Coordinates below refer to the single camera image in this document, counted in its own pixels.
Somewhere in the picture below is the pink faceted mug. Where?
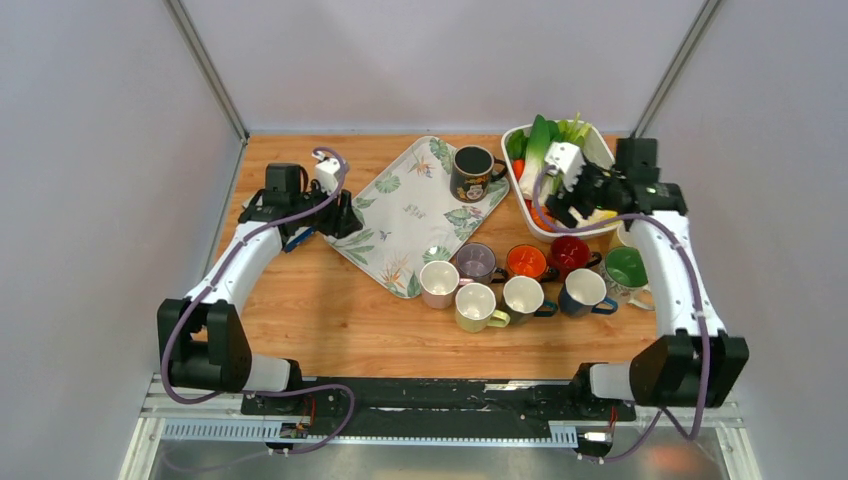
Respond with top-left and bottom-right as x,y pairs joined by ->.
418,260 -> 474,309

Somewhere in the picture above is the green bok choy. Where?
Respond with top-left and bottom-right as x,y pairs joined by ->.
507,113 -> 593,200

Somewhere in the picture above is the small red tomato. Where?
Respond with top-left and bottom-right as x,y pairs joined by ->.
511,159 -> 525,181

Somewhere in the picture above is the white vegetable tub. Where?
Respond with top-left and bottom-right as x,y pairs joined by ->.
500,124 -> 621,243

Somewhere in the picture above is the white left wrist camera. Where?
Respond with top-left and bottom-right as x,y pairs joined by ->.
312,148 -> 350,194

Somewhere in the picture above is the black floral mug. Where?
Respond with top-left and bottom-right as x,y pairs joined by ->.
450,145 -> 508,203

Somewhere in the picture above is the purple mug black handle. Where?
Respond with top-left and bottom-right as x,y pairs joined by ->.
455,242 -> 510,285

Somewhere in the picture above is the dark blue faceted mug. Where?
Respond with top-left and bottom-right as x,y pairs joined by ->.
558,268 -> 618,318

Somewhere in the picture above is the floral white serving tray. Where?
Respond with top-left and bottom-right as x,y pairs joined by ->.
325,136 -> 510,299

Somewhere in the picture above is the pale yellow mug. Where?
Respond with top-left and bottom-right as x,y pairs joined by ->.
608,224 -> 635,250

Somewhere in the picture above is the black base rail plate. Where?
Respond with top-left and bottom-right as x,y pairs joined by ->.
240,377 -> 636,441

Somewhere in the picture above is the lime green faceted mug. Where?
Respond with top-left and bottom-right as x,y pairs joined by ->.
455,283 -> 511,333

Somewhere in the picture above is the orange carrot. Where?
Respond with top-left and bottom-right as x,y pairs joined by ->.
525,200 -> 556,233

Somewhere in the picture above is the red mug black handle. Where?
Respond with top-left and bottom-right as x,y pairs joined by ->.
547,236 -> 602,280

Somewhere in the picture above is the large floral cream mug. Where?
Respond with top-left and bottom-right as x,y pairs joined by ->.
599,246 -> 655,311

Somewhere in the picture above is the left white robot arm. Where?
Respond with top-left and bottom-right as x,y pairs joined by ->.
156,149 -> 363,415

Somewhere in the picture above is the dark green faceted mug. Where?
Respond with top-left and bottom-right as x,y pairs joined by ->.
499,275 -> 559,326

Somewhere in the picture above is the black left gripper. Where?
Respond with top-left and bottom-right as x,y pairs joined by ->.
291,179 -> 364,240

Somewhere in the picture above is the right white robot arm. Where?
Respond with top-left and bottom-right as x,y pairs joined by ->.
533,137 -> 749,418

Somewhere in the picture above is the yellow napa cabbage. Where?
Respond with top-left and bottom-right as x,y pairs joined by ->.
569,207 -> 617,228

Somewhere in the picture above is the orange mug black handle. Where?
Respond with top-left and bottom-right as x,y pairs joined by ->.
506,244 -> 560,283

